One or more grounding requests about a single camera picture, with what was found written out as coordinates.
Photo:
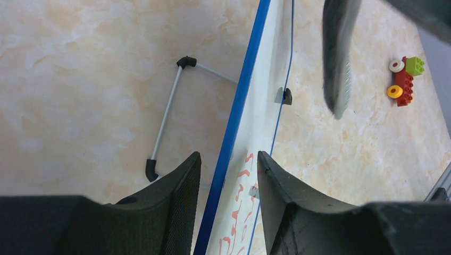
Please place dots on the blue framed small whiteboard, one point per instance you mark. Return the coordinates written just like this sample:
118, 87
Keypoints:
232, 206

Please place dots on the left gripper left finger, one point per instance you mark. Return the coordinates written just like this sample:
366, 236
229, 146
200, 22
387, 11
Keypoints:
158, 219

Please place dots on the right aluminium frame post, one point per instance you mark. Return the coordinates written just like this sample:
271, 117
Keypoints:
441, 190

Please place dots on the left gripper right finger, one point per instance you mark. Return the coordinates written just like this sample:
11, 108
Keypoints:
298, 219

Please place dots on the grey oval whiteboard eraser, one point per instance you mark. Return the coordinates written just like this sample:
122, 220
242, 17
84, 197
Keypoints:
338, 22

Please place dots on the red yellow green toy bricks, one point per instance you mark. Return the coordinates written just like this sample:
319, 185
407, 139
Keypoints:
404, 70

